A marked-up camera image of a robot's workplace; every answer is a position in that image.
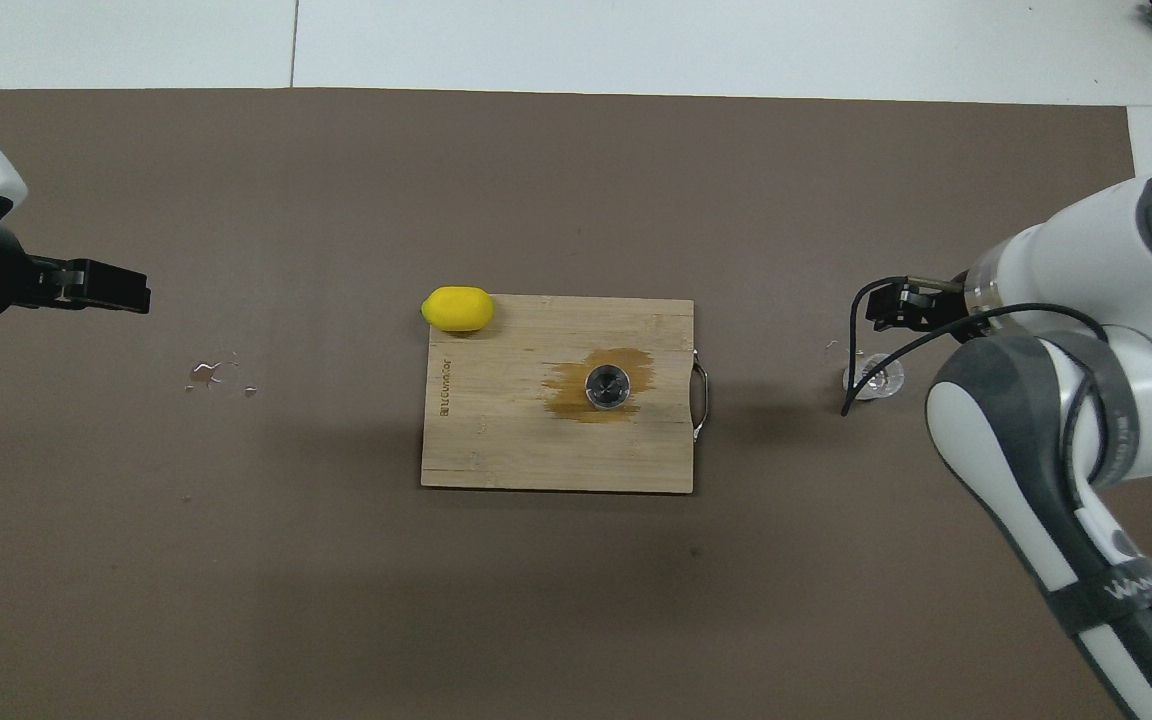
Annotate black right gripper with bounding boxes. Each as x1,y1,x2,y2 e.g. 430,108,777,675
866,272,979,336

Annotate small clear plastic cup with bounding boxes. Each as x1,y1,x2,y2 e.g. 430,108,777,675
842,355,905,401

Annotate steel double jigger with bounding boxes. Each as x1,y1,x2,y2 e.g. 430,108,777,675
585,364,631,411

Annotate yellow lemon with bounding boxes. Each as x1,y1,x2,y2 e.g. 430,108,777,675
421,286,495,333

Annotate brown table mat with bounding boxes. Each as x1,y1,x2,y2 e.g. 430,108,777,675
0,88,1152,720

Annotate bamboo cutting board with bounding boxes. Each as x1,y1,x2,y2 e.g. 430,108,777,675
420,295,710,494

